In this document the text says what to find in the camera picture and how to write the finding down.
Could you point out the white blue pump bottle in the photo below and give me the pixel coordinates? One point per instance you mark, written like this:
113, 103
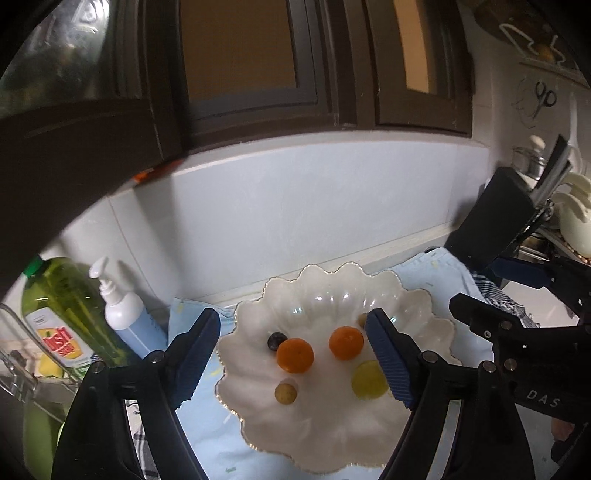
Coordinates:
124, 314

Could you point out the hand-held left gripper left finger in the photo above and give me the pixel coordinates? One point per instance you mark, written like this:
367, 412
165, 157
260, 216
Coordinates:
195, 360

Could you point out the dark brown wall cabinet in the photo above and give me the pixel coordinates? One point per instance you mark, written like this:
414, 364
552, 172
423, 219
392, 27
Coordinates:
254, 60

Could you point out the person's right hand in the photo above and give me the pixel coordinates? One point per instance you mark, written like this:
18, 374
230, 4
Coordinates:
563, 431

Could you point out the green dish soap bottle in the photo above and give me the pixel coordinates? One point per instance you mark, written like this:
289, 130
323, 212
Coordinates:
69, 300

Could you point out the small orange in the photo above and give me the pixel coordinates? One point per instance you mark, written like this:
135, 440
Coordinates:
346, 342

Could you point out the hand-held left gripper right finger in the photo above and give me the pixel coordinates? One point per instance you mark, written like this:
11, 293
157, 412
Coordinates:
388, 364

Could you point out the green plastic basin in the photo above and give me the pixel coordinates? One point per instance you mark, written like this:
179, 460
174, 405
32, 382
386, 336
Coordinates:
41, 438

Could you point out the white dishes in rack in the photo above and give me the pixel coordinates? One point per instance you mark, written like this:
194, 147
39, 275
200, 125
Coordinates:
577, 217

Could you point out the steel pot with white knob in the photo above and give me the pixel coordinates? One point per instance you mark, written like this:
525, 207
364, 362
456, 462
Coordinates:
528, 159

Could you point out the black knife block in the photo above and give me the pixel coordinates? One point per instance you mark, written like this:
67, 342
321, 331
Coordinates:
494, 217

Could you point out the large orange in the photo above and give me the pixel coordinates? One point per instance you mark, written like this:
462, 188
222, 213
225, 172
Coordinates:
295, 354

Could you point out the light blue cloth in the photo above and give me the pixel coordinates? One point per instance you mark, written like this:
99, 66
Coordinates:
207, 429

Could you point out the yellow round fruit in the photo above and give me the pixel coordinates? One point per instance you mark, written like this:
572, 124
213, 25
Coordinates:
368, 379

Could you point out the white scalloped bowl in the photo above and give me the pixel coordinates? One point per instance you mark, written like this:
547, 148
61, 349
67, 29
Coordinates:
332, 429

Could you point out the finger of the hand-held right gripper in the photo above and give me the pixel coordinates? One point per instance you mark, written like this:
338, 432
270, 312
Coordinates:
521, 272
485, 318

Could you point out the black scissors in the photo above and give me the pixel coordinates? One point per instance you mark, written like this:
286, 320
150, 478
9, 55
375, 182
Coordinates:
545, 99

